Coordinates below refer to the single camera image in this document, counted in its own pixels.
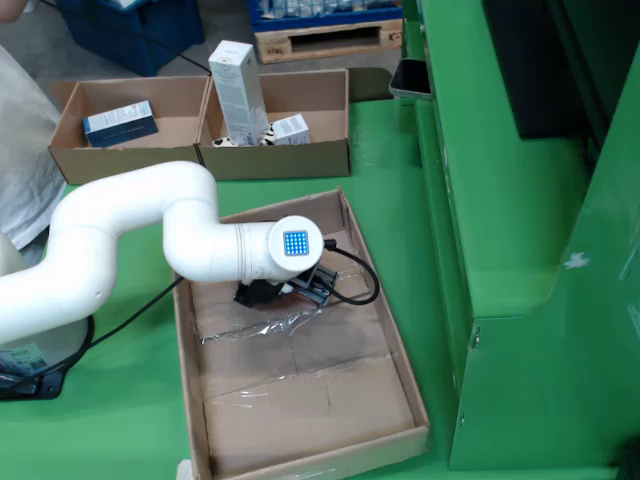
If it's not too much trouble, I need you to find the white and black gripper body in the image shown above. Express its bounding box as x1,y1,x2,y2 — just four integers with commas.
233,277,296,307

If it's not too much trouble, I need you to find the cardboard tray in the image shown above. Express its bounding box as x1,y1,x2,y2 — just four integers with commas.
172,186,432,480

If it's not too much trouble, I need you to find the cardboard box holding white cartons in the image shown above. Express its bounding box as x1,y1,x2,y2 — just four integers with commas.
196,68,353,182

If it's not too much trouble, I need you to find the black and white spotted item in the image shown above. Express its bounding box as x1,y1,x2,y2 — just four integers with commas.
211,122,277,148

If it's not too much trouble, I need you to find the cardboard box holding blue carton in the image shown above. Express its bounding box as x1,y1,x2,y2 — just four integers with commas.
48,74,211,185

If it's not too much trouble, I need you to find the clear plastic film strip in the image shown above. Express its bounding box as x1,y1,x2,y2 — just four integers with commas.
199,307,324,346

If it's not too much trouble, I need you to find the small white carton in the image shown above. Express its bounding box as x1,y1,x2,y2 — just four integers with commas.
272,113,312,147

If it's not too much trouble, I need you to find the tall white carton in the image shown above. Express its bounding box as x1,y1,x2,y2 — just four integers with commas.
207,39,270,147

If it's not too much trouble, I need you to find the blue and white carton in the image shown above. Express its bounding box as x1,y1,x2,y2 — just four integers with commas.
82,99,160,149

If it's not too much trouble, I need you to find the wooden pallet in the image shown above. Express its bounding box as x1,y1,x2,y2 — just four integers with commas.
253,18,404,65

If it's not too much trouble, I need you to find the green machine housing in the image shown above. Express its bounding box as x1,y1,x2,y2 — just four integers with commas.
399,0,640,474

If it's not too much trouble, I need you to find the black smartphone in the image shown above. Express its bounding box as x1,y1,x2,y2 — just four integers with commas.
388,58,434,101

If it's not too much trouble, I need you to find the blue pallet cage with goods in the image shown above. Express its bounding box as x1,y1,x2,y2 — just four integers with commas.
248,0,404,32

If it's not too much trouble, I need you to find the person in white shirt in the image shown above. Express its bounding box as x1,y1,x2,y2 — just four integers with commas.
0,44,68,266

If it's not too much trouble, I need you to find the dark blue plastic bin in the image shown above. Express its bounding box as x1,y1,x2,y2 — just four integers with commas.
53,0,206,78

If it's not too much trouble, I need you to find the black monitor panel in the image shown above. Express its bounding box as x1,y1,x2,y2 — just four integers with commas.
482,0,612,140

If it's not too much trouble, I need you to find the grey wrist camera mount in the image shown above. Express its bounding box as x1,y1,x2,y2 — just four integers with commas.
292,267,339,306

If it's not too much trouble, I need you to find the short black camera cable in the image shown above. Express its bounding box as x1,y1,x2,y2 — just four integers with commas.
323,238,381,306

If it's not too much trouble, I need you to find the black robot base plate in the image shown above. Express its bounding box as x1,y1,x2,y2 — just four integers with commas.
0,314,97,401

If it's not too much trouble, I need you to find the thin black floor cable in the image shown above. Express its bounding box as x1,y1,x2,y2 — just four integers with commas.
34,0,214,76

